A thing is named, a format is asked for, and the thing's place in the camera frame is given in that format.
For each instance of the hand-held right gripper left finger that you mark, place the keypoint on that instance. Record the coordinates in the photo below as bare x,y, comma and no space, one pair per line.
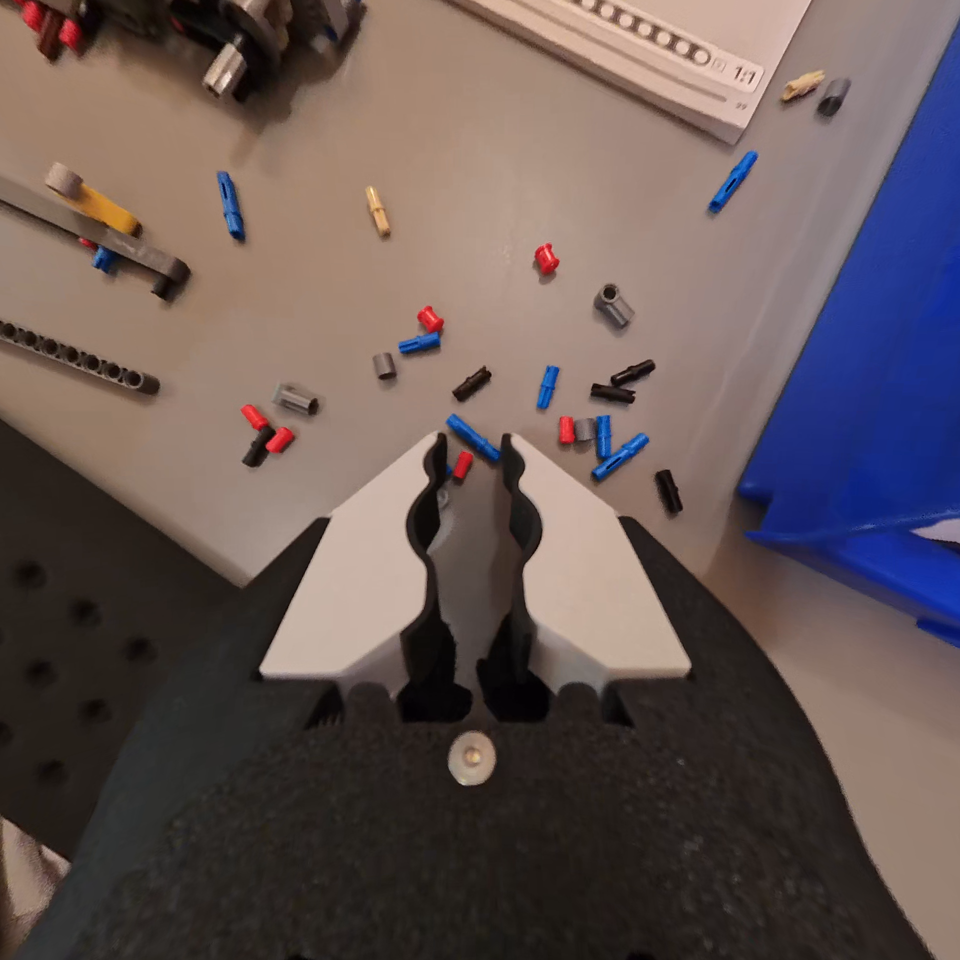
352,592

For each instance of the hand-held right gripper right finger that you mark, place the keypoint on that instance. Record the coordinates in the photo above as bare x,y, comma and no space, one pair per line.
600,592

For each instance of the red toy bush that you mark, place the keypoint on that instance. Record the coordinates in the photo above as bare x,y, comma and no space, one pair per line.
430,320
463,465
253,416
566,430
546,259
279,439

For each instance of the black long holed toy beam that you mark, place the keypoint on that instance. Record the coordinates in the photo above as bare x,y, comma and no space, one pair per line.
75,356

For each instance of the dark grey long toy beam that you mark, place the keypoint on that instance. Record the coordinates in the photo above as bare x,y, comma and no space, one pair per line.
135,251

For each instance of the yellow toy liftarm grey bush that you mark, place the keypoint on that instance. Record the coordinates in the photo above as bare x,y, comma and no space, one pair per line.
105,206

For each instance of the toy car chassis assembly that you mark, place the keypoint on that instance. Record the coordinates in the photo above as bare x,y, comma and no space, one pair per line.
247,30

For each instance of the grey building instruction booklet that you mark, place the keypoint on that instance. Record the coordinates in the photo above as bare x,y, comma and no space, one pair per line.
765,30

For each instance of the black toy pin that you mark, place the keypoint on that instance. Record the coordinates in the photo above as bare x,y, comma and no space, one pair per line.
471,382
611,392
256,450
669,491
632,370

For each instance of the black perforated panel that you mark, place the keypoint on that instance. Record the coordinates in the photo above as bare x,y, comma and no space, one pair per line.
75,637

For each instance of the blue plastic bin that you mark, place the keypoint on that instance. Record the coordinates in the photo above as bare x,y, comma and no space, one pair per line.
862,375

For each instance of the tan toy pin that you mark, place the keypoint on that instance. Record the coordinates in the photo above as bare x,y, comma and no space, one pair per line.
379,212
802,85

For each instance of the long blue toy pin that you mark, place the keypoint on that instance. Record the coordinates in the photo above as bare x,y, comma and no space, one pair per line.
733,182

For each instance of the dark grey toy bush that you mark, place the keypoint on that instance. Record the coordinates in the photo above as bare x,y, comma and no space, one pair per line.
832,96

